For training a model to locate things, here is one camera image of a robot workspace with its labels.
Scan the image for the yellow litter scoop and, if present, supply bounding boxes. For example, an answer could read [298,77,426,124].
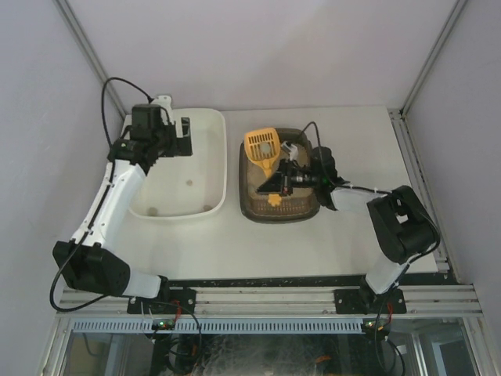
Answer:
[244,128,283,207]

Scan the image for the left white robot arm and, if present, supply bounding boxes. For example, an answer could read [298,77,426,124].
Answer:
[49,95,193,313]

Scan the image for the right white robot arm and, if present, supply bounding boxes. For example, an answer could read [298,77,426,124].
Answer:
[243,128,441,296]

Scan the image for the brown litter box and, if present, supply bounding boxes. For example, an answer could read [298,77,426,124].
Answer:
[236,125,322,223]

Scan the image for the grey clump in litter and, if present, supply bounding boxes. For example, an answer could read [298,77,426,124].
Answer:
[261,143,271,154]

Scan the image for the white plastic tub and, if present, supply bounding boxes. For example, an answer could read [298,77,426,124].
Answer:
[129,108,228,221]

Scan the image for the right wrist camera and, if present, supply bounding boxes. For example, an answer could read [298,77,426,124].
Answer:
[281,141,299,161]

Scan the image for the right aluminium side rail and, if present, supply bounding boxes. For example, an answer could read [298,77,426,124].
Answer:
[387,109,461,283]

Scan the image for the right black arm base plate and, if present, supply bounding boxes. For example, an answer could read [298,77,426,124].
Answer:
[333,288,407,314]

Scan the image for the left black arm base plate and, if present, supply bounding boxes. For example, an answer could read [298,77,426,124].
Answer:
[127,287,196,315]

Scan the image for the left aluminium frame post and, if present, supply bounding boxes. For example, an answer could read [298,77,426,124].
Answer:
[52,0,126,120]

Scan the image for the aluminium frame post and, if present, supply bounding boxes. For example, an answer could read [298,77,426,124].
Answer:
[399,0,469,118]
[52,0,126,120]

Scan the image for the aluminium front rail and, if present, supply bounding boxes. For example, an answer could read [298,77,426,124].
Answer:
[56,284,485,318]

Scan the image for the grey slotted cable duct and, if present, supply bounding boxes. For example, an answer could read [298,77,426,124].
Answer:
[72,318,363,334]

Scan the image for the right aluminium frame post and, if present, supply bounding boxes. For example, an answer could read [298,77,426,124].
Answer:
[399,0,469,118]

